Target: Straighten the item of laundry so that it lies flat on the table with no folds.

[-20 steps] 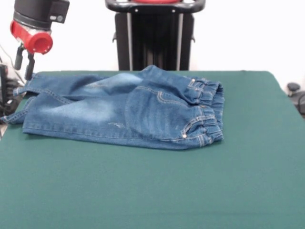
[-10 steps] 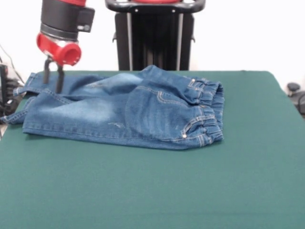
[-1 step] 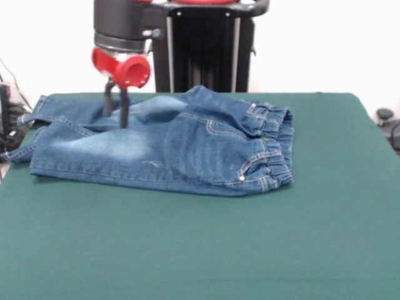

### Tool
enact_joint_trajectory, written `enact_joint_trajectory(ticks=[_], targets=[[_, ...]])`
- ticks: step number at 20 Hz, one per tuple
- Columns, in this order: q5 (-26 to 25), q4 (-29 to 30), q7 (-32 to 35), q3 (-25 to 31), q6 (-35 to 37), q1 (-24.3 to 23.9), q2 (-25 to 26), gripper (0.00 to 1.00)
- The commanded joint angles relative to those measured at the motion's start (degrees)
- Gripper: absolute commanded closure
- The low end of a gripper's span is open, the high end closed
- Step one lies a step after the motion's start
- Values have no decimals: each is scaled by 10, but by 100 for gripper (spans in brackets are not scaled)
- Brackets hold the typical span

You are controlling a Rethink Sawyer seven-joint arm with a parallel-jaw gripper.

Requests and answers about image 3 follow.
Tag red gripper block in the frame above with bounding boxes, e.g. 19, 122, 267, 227
91, 47, 151, 129

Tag blue denim jeans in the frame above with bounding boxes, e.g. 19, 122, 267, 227
0, 84, 296, 198

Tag black cable bundle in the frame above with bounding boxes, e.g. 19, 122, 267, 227
0, 101, 34, 163

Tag black robot pedestal stand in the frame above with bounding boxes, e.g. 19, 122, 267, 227
146, 0, 271, 94

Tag black chair base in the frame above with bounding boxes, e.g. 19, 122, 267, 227
376, 107, 400, 156

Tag black electronics box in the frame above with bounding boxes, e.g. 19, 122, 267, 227
0, 83, 12, 136

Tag dark green table cloth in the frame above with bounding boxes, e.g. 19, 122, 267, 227
0, 92, 400, 300

